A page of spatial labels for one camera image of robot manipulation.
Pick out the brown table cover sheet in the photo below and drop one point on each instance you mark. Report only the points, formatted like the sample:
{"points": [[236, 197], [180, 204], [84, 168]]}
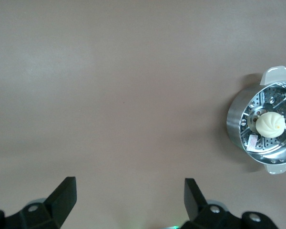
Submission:
{"points": [[121, 95]]}

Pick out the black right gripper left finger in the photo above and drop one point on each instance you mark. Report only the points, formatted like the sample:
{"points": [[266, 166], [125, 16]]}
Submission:
{"points": [[59, 202]]}

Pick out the steel steamer basket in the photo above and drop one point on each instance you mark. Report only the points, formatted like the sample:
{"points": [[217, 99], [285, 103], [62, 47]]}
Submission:
{"points": [[233, 119]]}

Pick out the white steamed bun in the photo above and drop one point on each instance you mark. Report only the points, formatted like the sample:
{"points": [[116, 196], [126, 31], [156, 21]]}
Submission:
{"points": [[270, 125]]}

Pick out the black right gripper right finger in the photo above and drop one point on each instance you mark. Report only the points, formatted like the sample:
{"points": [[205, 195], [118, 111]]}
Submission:
{"points": [[195, 205]]}

